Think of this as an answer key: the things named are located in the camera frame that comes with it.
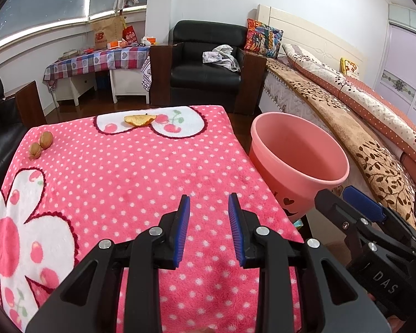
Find bed with patterned blankets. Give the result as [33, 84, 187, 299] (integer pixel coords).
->
[267, 57, 416, 229]

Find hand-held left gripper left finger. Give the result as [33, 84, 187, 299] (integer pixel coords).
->
[26, 194, 191, 333]

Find yellow cushion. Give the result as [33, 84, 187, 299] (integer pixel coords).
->
[340, 58, 360, 77]

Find white crumpled clothes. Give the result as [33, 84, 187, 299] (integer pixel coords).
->
[203, 44, 241, 73]

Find white floral quilt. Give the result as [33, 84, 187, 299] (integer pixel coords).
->
[282, 43, 416, 174]

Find white wardrobe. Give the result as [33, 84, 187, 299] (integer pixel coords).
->
[372, 3, 416, 146]

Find checkered cloth side table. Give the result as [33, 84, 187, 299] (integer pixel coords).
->
[43, 47, 151, 92]

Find black leather sofa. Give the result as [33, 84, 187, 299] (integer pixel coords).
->
[0, 72, 28, 212]

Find white wooden table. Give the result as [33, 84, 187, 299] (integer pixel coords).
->
[54, 67, 150, 107]

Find yellow fruit peel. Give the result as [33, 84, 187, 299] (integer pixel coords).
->
[124, 114, 158, 126]

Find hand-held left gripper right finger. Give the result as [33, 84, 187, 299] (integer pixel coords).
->
[228, 193, 392, 333]

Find colourful printed pillow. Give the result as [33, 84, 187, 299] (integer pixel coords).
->
[244, 18, 284, 59]

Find black leather armchair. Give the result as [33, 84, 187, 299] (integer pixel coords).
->
[149, 20, 267, 115]

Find brown wooden side table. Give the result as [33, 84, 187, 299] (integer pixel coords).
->
[3, 80, 47, 127]

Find pink plastic basin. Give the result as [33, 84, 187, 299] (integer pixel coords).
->
[248, 112, 350, 223]

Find red gift bag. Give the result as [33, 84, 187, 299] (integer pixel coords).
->
[122, 26, 138, 44]

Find brown paper bag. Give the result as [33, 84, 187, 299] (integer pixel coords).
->
[91, 16, 125, 50]

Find cream bed headboard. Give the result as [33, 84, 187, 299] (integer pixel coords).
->
[257, 4, 368, 77]

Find curved window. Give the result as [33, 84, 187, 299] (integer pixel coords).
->
[0, 0, 151, 52]

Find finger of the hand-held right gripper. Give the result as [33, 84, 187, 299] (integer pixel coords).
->
[343, 185, 416, 250]
[314, 189, 371, 254]

